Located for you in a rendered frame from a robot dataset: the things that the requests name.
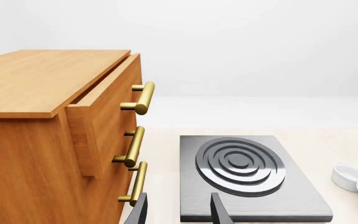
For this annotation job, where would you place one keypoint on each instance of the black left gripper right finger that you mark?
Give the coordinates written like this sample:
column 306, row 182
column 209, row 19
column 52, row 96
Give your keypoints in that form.
column 220, row 213

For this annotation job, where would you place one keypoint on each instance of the wooden cabinet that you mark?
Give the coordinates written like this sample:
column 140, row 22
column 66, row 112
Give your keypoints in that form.
column 26, row 130

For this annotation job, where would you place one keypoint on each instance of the wooden top drawer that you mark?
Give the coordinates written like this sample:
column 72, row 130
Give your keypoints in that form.
column 104, row 109

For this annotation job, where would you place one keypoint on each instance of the white ramekin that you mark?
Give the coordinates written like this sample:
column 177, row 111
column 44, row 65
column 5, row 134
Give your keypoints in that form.
column 348, row 175

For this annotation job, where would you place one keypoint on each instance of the wooden bottom drawer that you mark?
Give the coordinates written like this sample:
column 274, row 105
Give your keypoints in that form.
column 110, row 198

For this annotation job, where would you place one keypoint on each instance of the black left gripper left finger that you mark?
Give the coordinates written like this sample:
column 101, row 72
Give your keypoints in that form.
column 139, row 212

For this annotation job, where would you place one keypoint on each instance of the wooden middle drawer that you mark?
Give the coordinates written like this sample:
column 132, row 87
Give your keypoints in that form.
column 121, row 149

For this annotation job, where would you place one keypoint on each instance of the wooden drawer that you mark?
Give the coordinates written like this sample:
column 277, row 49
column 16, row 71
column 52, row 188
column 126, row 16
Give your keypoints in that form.
column 110, row 198
column 104, row 109
column 121, row 149

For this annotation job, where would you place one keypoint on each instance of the flat black stove plate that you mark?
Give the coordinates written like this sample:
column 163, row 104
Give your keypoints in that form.
column 247, row 177

